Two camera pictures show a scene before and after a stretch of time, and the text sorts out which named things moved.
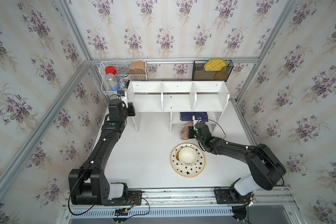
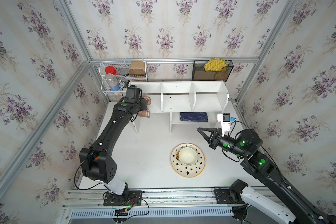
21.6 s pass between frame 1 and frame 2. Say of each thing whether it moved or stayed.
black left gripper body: moved
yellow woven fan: stayed
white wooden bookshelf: stayed
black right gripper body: moved
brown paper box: stayed
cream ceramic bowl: stayed
